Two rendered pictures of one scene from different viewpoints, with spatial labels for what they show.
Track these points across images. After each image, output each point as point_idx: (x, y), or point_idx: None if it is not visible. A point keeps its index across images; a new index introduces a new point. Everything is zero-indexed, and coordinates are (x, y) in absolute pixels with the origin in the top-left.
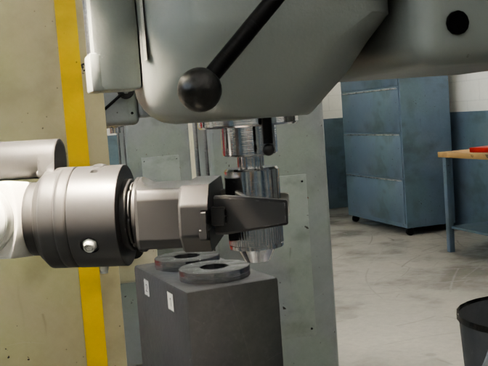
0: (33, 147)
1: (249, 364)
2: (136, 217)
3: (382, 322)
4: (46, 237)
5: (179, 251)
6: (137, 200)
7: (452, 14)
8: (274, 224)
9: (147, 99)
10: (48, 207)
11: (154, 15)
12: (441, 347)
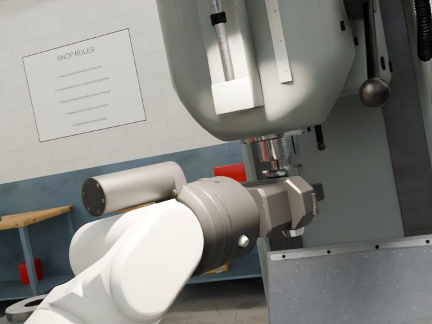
0: (164, 168)
1: None
2: (267, 209)
3: None
4: (220, 240)
5: (13, 305)
6: (266, 196)
7: (383, 58)
8: (320, 200)
9: (269, 114)
10: (216, 213)
11: (299, 47)
12: None
